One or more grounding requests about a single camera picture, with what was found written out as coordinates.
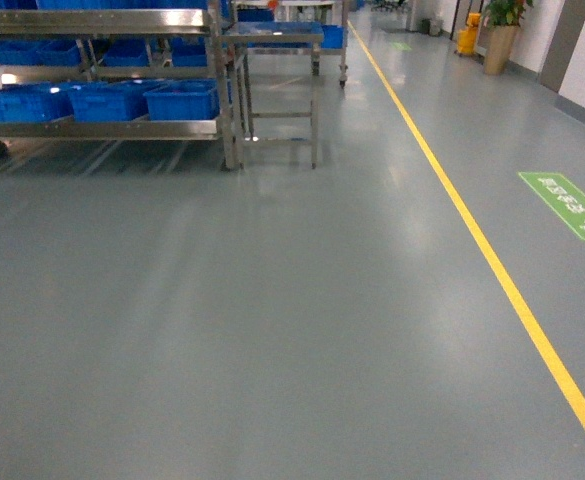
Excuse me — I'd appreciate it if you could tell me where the yellow mop bucket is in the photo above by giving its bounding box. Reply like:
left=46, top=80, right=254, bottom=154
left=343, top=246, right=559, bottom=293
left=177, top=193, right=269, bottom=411
left=455, top=12, right=481, bottom=56

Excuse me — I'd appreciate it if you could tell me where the green floor sign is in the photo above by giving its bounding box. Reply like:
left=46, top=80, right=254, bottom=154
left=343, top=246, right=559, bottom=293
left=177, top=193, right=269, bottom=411
left=518, top=172, right=585, bottom=241

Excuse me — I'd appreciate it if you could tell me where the stainless steel flow rack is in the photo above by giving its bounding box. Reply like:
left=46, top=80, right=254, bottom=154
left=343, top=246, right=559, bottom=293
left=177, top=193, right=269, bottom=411
left=0, top=1, right=239, bottom=170

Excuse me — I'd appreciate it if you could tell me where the small steel step table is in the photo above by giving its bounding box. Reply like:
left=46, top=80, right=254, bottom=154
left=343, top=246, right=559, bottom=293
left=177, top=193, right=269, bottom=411
left=223, top=21, right=324, bottom=169

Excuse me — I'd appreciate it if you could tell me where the green potted plant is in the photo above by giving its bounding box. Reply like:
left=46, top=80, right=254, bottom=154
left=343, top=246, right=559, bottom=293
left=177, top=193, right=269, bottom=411
left=483, top=0, right=535, bottom=27

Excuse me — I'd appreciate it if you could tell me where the blue plastic bin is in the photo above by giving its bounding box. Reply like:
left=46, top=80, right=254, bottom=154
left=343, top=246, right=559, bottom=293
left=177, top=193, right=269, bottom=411
left=68, top=80, right=161, bottom=123
left=143, top=80, right=220, bottom=121
left=0, top=83, right=73, bottom=123

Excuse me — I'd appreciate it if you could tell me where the tan planter pot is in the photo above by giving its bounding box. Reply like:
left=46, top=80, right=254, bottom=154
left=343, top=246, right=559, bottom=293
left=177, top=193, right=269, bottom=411
left=483, top=25, right=520, bottom=76

